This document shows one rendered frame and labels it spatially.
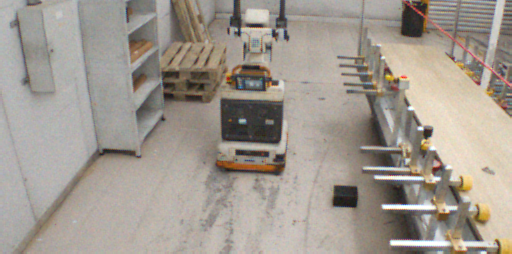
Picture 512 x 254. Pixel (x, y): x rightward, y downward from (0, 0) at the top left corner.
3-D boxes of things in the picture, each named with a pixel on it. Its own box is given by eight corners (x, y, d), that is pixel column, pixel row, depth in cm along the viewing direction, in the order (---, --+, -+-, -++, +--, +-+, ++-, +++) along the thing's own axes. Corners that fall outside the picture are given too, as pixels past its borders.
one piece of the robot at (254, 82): (271, 96, 366) (271, 77, 349) (230, 94, 369) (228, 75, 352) (272, 86, 373) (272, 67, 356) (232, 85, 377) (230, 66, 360)
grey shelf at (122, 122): (99, 154, 416) (77, 0, 353) (130, 117, 498) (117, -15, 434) (140, 158, 413) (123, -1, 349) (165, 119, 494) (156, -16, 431)
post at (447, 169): (424, 248, 200) (445, 167, 180) (423, 243, 203) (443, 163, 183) (431, 248, 200) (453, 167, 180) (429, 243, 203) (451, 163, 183)
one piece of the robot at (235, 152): (275, 159, 379) (275, 150, 375) (228, 156, 383) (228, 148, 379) (275, 157, 381) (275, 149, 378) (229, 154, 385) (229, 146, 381)
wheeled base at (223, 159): (284, 174, 384) (286, 149, 374) (214, 169, 390) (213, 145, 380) (288, 139, 445) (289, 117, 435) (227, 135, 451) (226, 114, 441)
